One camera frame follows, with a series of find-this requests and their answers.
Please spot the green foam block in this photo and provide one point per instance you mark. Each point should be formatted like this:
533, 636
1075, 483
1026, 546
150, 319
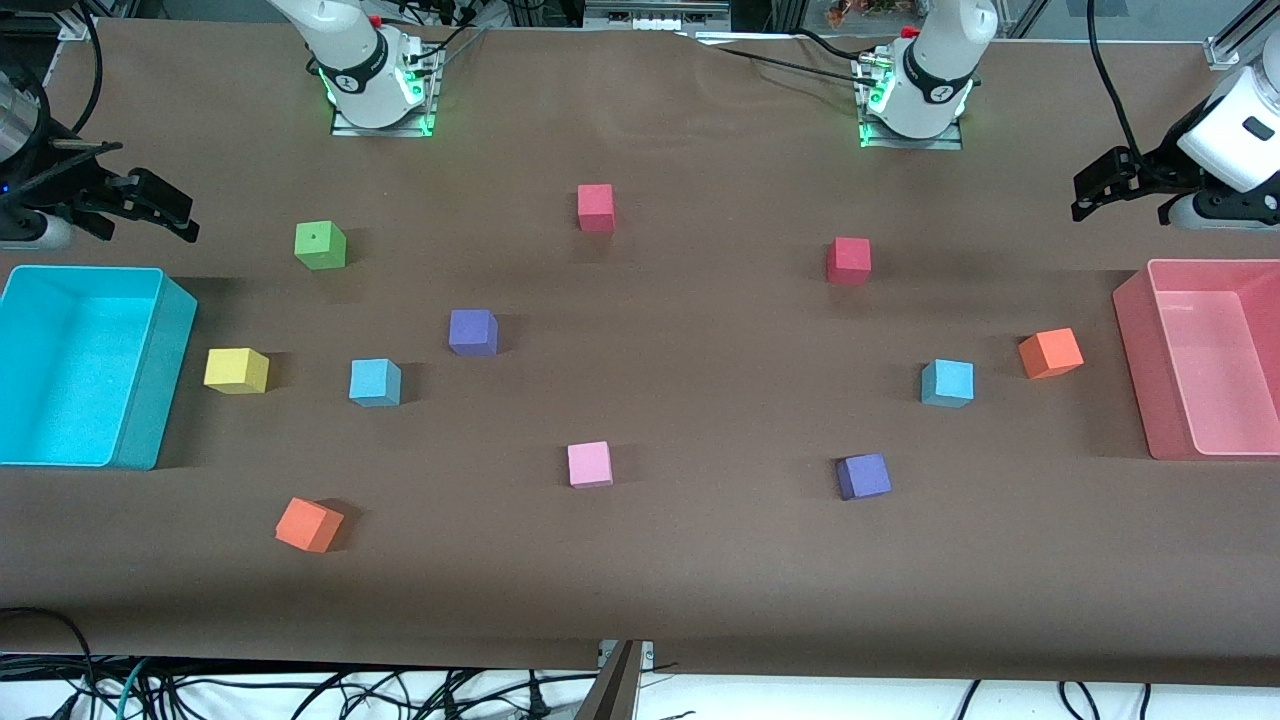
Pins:
319, 245

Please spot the aluminium profile post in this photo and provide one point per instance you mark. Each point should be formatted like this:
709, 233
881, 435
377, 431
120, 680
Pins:
612, 685

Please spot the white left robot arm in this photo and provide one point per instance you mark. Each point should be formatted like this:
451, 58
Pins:
940, 65

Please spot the purple foam block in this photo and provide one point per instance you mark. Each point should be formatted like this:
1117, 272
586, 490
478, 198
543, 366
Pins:
472, 332
863, 477

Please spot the grey equipment box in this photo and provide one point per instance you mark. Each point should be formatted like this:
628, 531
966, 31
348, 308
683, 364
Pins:
660, 16

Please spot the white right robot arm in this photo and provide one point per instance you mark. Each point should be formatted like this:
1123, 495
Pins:
350, 55

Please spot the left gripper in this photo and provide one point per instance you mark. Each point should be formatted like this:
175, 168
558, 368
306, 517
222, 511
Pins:
1158, 170

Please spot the pink foam block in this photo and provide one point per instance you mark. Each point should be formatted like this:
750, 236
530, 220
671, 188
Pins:
590, 465

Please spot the light blue foam block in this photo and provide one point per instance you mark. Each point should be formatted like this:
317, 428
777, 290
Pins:
374, 383
947, 383

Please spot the red foam block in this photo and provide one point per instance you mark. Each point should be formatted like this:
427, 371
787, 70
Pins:
596, 208
849, 261

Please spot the aluminium frame corner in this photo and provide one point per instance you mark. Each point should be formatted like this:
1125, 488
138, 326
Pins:
80, 25
1240, 35

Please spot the yellow foam block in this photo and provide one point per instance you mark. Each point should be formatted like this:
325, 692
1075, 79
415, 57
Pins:
236, 370

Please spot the pink plastic bin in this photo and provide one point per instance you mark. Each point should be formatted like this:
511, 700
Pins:
1205, 360

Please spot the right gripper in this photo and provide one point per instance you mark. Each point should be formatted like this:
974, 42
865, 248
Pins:
62, 186

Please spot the cyan plastic bin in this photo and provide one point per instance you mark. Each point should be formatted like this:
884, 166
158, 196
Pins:
80, 370

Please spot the orange foam block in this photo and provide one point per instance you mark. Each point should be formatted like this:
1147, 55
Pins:
1050, 353
308, 525

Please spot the brown table cover sheet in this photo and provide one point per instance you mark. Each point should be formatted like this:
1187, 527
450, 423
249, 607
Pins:
700, 570

